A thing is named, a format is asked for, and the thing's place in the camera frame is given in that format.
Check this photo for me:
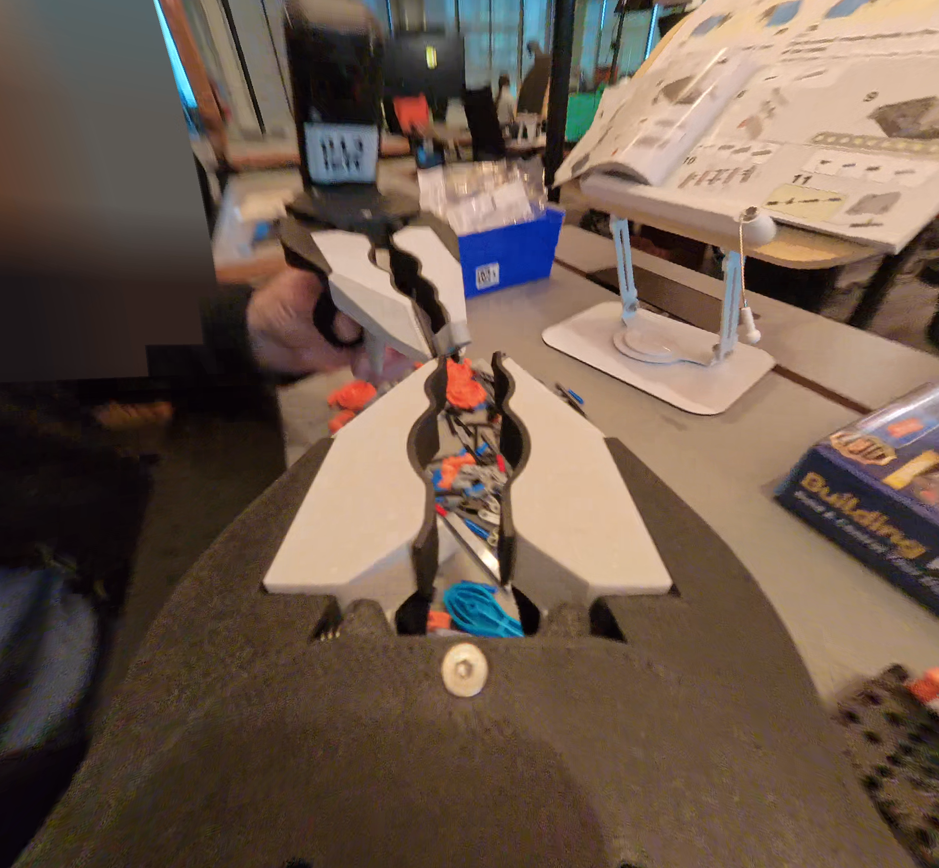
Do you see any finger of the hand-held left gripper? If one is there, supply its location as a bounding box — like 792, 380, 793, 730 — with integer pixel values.
312, 230, 444, 364
391, 223, 473, 352

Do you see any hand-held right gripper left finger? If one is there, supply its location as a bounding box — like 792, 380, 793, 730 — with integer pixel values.
265, 361, 447, 634

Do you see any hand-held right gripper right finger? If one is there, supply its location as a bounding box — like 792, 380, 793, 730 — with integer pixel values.
492, 353, 673, 637

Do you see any orange connector piece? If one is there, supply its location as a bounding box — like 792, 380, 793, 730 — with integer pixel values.
441, 358, 490, 412

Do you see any pile of plastic building pieces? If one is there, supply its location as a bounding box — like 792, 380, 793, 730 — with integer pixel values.
326, 355, 591, 640

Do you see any turquoise connector piece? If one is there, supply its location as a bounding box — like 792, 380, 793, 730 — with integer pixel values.
441, 582, 528, 640

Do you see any person's left hand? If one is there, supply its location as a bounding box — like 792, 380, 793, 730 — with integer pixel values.
244, 270, 421, 388

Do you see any blue storage bin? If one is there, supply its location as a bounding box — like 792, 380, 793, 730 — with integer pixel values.
455, 208, 567, 298

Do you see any clear plastic parts bag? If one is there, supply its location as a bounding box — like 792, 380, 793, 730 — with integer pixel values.
417, 157, 548, 238

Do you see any white book stand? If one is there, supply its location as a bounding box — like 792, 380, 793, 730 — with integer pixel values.
542, 171, 939, 417

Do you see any black stand pole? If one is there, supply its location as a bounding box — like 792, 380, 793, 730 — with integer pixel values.
542, 0, 586, 197

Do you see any blue cardboard kit box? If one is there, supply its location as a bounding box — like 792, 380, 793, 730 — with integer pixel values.
774, 381, 939, 615

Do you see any small black machine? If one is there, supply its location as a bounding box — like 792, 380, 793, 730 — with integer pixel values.
832, 663, 939, 868

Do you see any instruction booklet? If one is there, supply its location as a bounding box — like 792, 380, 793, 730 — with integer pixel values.
554, 0, 939, 257

